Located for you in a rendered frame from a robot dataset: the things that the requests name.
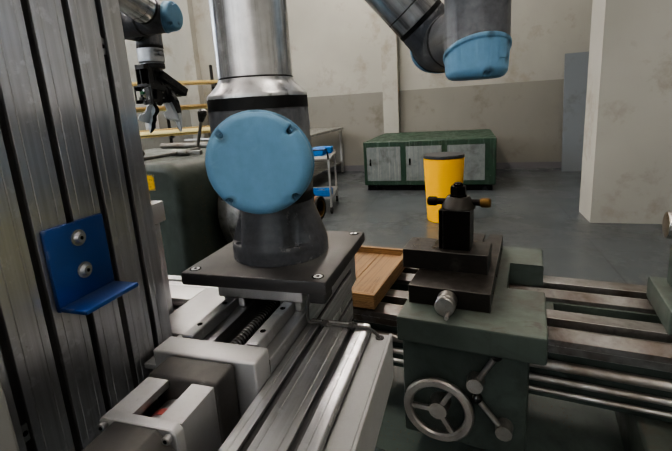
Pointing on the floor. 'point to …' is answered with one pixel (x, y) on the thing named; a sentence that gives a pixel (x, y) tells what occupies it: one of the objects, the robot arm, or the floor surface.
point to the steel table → (326, 162)
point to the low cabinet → (482, 175)
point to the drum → (441, 177)
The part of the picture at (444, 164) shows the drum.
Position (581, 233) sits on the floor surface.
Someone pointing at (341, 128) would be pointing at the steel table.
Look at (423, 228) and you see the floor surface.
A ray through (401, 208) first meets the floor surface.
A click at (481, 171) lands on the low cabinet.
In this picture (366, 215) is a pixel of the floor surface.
